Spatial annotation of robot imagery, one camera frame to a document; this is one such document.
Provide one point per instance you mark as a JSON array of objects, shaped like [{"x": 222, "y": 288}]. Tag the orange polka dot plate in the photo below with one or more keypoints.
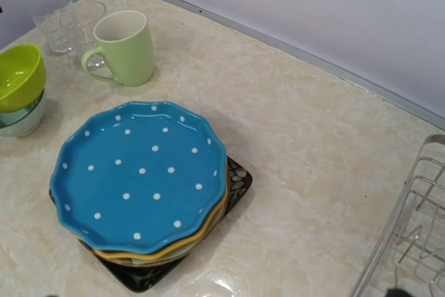
[{"x": 123, "y": 258}]

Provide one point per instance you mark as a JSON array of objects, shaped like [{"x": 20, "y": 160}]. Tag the clear glass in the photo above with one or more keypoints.
[
  {"x": 80, "y": 21},
  {"x": 46, "y": 15}
]

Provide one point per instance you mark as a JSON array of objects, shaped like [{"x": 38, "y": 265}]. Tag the yellow-green bowl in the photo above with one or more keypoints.
[{"x": 23, "y": 77}]

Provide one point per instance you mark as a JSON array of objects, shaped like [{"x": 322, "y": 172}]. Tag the pale green mug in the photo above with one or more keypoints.
[{"x": 124, "y": 41}]

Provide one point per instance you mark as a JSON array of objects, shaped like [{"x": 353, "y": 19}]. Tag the white patterned bowl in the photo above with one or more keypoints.
[{"x": 25, "y": 121}]

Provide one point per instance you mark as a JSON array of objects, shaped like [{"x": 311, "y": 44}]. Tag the light green floral plate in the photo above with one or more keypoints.
[{"x": 181, "y": 251}]

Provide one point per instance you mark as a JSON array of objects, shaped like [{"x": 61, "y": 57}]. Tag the blue polka dot plate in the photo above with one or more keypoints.
[{"x": 138, "y": 177}]

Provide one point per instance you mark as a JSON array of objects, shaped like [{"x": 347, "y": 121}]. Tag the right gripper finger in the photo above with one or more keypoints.
[{"x": 397, "y": 292}]

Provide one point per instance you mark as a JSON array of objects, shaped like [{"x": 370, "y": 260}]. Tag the metal wire dish rack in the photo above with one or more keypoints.
[{"x": 409, "y": 254}]

